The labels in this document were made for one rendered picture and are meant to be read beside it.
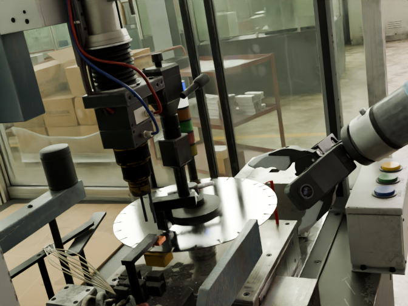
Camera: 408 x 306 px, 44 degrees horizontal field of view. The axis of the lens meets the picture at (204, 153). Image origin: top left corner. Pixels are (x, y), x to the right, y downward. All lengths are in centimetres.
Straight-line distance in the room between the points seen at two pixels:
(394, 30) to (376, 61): 801
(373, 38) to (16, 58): 81
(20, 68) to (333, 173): 50
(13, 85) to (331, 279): 73
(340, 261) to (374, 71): 46
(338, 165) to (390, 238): 34
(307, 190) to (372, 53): 59
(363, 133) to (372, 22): 54
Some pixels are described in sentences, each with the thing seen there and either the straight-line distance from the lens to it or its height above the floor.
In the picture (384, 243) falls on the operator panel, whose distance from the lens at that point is 111.
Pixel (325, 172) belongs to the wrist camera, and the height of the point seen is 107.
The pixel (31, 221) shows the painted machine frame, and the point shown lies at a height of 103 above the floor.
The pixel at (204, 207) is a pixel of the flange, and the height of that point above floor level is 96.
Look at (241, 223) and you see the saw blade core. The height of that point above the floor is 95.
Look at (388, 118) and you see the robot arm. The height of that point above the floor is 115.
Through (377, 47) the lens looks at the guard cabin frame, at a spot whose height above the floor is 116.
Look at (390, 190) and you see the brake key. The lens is 112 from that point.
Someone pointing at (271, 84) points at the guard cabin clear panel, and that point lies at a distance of 138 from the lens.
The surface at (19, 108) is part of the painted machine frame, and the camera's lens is 83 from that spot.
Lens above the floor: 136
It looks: 18 degrees down
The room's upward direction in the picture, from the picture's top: 10 degrees counter-clockwise
